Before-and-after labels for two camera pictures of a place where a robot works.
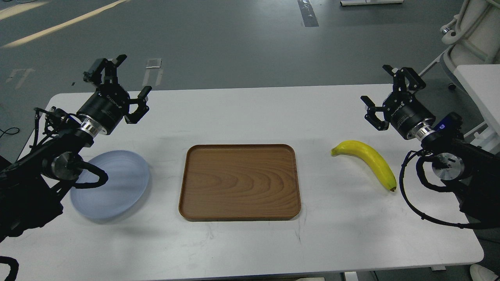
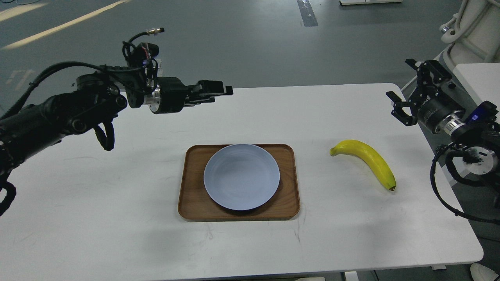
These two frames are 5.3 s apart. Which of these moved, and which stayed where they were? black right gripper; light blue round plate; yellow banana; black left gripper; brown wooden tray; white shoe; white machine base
Moved: black right gripper; black left gripper; light blue round plate
Stayed: yellow banana; white shoe; white machine base; brown wooden tray
